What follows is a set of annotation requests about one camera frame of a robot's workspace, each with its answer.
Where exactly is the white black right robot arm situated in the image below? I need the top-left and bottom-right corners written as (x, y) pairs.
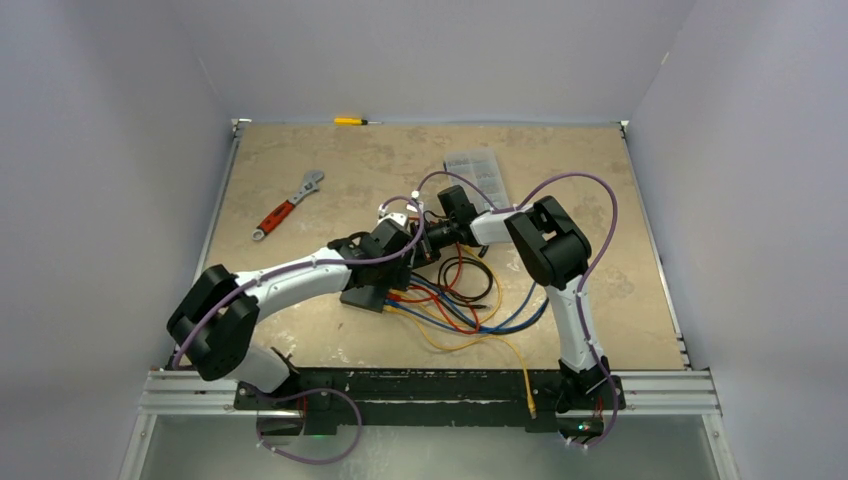
top-left (411, 186), bottom-right (623, 408)

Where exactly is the black ethernet cable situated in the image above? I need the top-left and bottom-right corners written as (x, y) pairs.
top-left (407, 254), bottom-right (495, 313)

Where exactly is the black network switch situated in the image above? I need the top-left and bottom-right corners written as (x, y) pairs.
top-left (339, 286), bottom-right (390, 313)

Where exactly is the yellow ethernet cable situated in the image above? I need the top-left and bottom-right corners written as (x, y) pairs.
top-left (387, 245), bottom-right (503, 329)
top-left (384, 307), bottom-right (537, 420)

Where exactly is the clear plastic parts box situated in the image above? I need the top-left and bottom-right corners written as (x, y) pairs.
top-left (443, 148), bottom-right (511, 209)

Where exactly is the yellow handled screwdriver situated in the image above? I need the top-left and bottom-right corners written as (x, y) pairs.
top-left (334, 117), bottom-right (381, 126)

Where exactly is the aluminium frame rail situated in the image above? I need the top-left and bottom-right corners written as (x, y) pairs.
top-left (138, 371), bottom-right (722, 416)

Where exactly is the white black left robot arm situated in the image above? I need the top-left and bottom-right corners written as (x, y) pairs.
top-left (167, 219), bottom-right (420, 409)

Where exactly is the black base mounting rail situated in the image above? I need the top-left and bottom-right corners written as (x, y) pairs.
top-left (234, 367), bottom-right (626, 437)

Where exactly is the blue ethernet cable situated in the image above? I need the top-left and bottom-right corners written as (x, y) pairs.
top-left (387, 281), bottom-right (550, 335)

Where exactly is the red handled adjustable wrench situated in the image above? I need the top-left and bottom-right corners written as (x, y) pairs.
top-left (251, 170), bottom-right (325, 241)

